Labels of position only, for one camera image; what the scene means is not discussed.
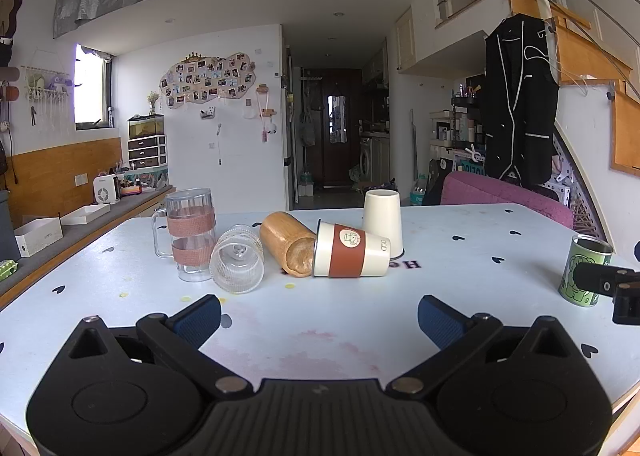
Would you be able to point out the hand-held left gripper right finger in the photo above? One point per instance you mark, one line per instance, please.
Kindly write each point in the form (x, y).
(441, 322)

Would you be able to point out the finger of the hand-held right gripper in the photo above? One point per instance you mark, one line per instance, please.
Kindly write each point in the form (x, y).
(600, 278)

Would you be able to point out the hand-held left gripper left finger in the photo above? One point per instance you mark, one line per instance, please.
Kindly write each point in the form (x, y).
(196, 322)

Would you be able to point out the white cup with brown sleeve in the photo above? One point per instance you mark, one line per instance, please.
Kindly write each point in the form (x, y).
(350, 251)

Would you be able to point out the ribbed clear glass cup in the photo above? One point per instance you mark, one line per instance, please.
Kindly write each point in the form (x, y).
(237, 261)

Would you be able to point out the plain white cup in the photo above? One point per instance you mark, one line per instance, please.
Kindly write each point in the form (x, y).
(382, 221)

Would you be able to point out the wooden cup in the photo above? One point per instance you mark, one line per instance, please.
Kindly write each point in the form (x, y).
(282, 238)

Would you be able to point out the green tin can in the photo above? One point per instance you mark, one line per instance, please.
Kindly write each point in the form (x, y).
(580, 256)

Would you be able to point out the clear mug with pink bands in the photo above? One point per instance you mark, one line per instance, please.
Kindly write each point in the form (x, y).
(191, 236)

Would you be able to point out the pink chair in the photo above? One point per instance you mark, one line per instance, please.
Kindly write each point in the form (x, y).
(495, 193)

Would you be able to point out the flat white tray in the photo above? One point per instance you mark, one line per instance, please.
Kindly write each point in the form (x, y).
(86, 214)

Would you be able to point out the white air purifier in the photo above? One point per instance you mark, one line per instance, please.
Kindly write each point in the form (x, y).
(106, 190)

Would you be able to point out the small drawer unit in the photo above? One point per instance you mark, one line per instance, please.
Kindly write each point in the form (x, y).
(146, 152)

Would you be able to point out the washing machine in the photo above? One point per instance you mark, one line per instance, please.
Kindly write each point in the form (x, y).
(366, 158)

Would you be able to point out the white cardboard box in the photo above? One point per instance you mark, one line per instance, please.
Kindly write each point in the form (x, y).
(37, 236)

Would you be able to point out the green egg carton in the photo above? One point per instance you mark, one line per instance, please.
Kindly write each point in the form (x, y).
(7, 270)

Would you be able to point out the black jacket with white trim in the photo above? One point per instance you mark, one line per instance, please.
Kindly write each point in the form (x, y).
(517, 101)

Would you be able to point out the fish tank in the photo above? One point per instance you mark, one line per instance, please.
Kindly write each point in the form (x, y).
(146, 127)

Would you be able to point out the black storage rack with bottles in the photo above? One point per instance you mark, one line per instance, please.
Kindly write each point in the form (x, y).
(467, 116)

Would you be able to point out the dark wooden door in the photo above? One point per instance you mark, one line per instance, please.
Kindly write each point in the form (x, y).
(342, 126)

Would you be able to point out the wooden staircase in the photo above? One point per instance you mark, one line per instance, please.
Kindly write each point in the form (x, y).
(590, 51)

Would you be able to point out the cloud-shaped photo board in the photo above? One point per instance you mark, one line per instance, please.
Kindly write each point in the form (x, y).
(205, 81)

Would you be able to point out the window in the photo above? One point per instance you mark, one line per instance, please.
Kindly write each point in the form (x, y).
(90, 86)

